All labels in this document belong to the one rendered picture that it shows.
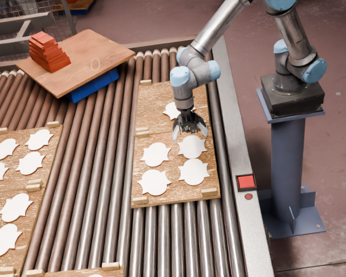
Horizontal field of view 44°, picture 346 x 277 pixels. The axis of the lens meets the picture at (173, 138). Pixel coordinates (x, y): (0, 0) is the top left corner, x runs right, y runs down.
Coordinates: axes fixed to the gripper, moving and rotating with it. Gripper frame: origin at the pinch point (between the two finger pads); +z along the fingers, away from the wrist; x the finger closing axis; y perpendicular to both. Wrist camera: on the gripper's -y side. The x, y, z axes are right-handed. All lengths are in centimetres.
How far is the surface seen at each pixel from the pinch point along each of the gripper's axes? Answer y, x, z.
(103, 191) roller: 17.9, -38.0, 6.9
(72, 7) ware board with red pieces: -372, -140, 90
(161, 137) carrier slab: -9.7, -13.5, 5.7
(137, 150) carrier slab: -2.6, -24.3, 5.6
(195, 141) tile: -2.9, 1.7, 4.8
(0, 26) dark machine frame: -143, -127, 0
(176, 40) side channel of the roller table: -95, -4, 5
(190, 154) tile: 4.7, -0.9, 4.7
